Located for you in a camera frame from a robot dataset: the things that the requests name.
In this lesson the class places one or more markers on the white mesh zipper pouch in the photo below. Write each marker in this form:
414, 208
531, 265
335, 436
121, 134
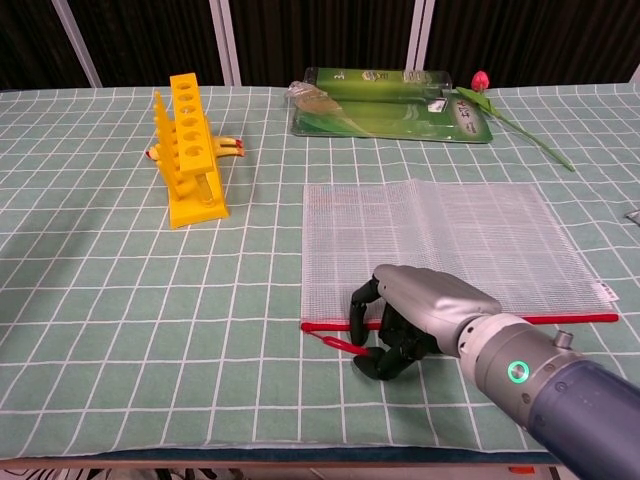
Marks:
475, 235

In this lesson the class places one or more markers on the clear crumpled plastic wrapper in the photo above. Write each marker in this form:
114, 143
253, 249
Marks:
320, 106

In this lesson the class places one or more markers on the green white checked tablecloth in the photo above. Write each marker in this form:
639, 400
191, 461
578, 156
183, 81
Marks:
100, 325

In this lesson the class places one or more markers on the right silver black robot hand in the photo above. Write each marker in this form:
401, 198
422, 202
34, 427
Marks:
430, 295

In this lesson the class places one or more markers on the white double frame post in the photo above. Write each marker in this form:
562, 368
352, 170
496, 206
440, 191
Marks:
421, 35
226, 42

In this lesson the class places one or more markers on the white slanted frame post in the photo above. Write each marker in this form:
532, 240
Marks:
75, 42

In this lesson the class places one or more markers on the small yellow rubber chicken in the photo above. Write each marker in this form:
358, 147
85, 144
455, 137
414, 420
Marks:
226, 147

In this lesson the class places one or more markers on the small orange object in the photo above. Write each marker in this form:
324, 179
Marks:
521, 470

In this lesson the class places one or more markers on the green blister pack card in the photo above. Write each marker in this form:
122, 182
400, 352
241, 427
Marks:
400, 120

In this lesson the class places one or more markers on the artificial red tulip flower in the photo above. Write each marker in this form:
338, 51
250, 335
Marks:
481, 80

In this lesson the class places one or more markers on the yellow plastic test tube rack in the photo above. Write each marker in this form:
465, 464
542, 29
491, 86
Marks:
200, 210

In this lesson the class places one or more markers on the black white patterned object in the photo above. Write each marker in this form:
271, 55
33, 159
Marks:
45, 474

